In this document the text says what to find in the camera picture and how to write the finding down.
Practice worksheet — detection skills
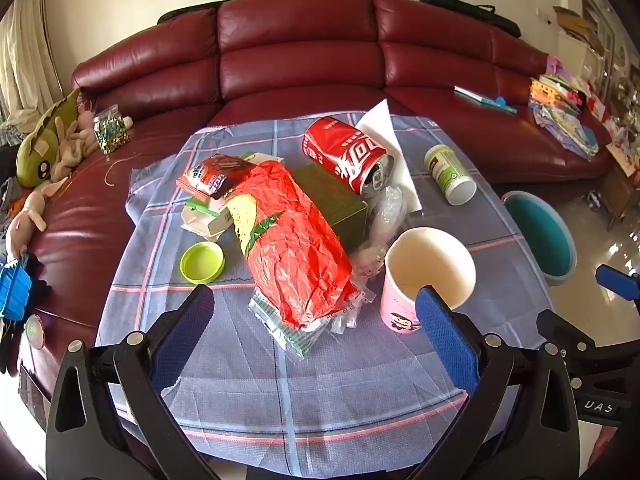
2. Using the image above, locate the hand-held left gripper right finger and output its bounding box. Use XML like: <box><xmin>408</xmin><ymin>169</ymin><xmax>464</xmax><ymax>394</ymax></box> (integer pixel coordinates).
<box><xmin>402</xmin><ymin>285</ymin><xmax>581</xmax><ymax>480</ymax></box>

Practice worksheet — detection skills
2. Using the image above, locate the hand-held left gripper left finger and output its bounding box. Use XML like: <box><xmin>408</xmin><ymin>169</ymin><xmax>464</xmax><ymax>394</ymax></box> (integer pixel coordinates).
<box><xmin>46</xmin><ymin>283</ymin><xmax>221</xmax><ymax>480</ymax></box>

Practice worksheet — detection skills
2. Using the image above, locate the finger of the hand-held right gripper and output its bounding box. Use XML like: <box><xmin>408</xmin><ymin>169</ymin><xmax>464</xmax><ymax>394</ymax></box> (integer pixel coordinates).
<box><xmin>536</xmin><ymin>309</ymin><xmax>640</xmax><ymax>377</ymax></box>
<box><xmin>595</xmin><ymin>264</ymin><xmax>640</xmax><ymax>307</ymax></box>

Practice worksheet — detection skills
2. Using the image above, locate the green round lid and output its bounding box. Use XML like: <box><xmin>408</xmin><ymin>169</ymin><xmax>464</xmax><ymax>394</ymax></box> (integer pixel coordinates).
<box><xmin>180</xmin><ymin>241</ymin><xmax>226</xmax><ymax>286</ymax></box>

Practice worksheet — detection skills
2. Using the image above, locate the pink paper cup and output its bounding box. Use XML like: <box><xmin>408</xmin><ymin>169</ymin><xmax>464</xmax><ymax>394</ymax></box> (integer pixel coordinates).
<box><xmin>378</xmin><ymin>226</ymin><xmax>477</xmax><ymax>333</ymax></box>

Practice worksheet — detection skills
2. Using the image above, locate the teal plastic bucket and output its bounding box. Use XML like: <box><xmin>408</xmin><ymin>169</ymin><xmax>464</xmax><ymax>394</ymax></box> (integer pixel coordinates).
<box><xmin>500</xmin><ymin>190</ymin><xmax>577</xmax><ymax>288</ymax></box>

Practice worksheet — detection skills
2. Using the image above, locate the green and white foil packet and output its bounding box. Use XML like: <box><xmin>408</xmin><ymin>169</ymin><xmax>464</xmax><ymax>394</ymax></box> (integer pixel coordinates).
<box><xmin>248</xmin><ymin>287</ymin><xmax>347</xmax><ymax>359</ymax></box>

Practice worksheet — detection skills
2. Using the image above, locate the white and green carton box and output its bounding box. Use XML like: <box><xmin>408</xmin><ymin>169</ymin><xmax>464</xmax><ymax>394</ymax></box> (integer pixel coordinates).
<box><xmin>181</xmin><ymin>152</ymin><xmax>286</xmax><ymax>238</ymax></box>

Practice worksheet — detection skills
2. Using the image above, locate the clear plastic bag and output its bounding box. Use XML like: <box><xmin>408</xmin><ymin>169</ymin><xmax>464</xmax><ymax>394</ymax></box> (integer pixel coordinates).
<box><xmin>350</xmin><ymin>185</ymin><xmax>416</xmax><ymax>306</ymax></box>

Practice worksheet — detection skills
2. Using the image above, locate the red crinkled plastic bag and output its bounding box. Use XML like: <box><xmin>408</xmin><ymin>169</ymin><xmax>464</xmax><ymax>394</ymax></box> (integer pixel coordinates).
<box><xmin>225</xmin><ymin>159</ymin><xmax>358</xmax><ymax>331</ymax></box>

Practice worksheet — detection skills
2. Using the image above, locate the orange snack packet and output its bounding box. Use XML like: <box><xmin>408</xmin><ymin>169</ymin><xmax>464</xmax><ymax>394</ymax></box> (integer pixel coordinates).
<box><xmin>176</xmin><ymin>154</ymin><xmax>256</xmax><ymax>201</ymax></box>

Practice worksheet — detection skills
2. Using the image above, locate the white bottle with green label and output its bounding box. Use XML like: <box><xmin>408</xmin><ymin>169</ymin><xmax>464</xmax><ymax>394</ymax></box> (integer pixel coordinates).
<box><xmin>424</xmin><ymin>144</ymin><xmax>477</xmax><ymax>207</ymax></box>

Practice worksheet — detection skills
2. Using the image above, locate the dark green box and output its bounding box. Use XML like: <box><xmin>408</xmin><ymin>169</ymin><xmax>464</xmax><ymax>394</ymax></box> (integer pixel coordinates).
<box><xmin>295</xmin><ymin>165</ymin><xmax>369</xmax><ymax>252</ymax></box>

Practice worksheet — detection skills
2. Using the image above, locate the red soda can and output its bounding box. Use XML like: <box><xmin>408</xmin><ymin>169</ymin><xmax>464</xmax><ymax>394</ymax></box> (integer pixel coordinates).
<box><xmin>301</xmin><ymin>116</ymin><xmax>396</xmax><ymax>198</ymax></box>

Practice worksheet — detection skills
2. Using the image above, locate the white paper napkin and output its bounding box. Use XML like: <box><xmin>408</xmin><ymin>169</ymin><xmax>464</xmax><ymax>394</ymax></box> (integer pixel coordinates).
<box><xmin>352</xmin><ymin>99</ymin><xmax>423</xmax><ymax>213</ymax></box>

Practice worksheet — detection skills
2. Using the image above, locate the plaid grey blue tablecloth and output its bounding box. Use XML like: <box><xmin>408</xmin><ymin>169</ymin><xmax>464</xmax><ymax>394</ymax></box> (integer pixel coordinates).
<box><xmin>95</xmin><ymin>114</ymin><xmax>556</xmax><ymax>476</ymax></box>

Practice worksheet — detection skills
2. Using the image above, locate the wooden side table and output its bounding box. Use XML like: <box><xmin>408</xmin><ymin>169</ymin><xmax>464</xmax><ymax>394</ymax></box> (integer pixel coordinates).
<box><xmin>602</xmin><ymin>142</ymin><xmax>640</xmax><ymax>231</ymax></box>

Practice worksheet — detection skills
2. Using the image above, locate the small round white disc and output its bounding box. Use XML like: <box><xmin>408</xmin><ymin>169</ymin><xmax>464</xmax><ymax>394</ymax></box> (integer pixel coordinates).
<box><xmin>25</xmin><ymin>312</ymin><xmax>48</xmax><ymax>349</ymax></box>

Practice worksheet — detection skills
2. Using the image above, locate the blue plastic toy basket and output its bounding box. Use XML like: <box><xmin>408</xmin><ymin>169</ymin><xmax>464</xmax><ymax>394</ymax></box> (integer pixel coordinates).
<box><xmin>0</xmin><ymin>255</ymin><xmax>33</xmax><ymax>321</ymax></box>

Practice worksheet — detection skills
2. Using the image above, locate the pile of colourful papers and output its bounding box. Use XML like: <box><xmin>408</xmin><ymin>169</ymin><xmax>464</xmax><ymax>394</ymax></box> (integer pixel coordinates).
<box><xmin>529</xmin><ymin>55</ymin><xmax>601</xmax><ymax>161</ymax></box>

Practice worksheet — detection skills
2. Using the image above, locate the pink beige plush bunny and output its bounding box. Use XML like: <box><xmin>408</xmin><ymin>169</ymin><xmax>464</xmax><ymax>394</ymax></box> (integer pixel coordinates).
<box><xmin>5</xmin><ymin>180</ymin><xmax>71</xmax><ymax>256</ymax></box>

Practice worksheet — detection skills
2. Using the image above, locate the beige plush toy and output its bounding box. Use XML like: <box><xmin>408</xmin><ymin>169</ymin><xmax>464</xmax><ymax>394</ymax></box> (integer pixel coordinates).
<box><xmin>50</xmin><ymin>105</ymin><xmax>101</xmax><ymax>181</ymax></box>

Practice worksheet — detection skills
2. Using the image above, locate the clear bag of beads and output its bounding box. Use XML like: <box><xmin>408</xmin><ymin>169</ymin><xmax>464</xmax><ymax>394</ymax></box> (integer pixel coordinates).
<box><xmin>92</xmin><ymin>105</ymin><xmax>133</xmax><ymax>155</ymax></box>

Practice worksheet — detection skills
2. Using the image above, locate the thin teal book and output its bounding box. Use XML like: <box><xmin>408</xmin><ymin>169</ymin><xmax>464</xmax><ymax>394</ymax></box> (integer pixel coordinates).
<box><xmin>453</xmin><ymin>85</ymin><xmax>518</xmax><ymax>115</ymax></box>

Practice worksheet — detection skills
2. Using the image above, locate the green plush toy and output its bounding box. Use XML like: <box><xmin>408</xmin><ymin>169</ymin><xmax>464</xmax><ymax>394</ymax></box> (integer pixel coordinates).
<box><xmin>15</xmin><ymin>87</ymin><xmax>83</xmax><ymax>186</ymax></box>

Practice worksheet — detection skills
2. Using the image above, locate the open cardboard box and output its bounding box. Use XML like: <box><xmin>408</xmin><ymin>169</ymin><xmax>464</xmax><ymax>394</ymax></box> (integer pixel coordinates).
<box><xmin>552</xmin><ymin>6</ymin><xmax>606</xmax><ymax>53</ymax></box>

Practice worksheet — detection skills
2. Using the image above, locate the black bag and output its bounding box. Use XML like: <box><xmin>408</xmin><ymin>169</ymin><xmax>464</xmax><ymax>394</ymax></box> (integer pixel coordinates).
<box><xmin>420</xmin><ymin>0</ymin><xmax>521</xmax><ymax>36</ymax></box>

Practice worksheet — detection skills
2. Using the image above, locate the red leather sofa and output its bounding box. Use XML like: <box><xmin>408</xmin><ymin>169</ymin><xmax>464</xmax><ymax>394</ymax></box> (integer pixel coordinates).
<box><xmin>15</xmin><ymin>0</ymin><xmax>618</xmax><ymax>401</ymax></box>

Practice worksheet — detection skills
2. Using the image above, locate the cream curtain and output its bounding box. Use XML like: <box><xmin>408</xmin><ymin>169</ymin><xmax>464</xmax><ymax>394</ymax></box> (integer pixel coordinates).
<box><xmin>0</xmin><ymin>0</ymin><xmax>66</xmax><ymax>126</ymax></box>

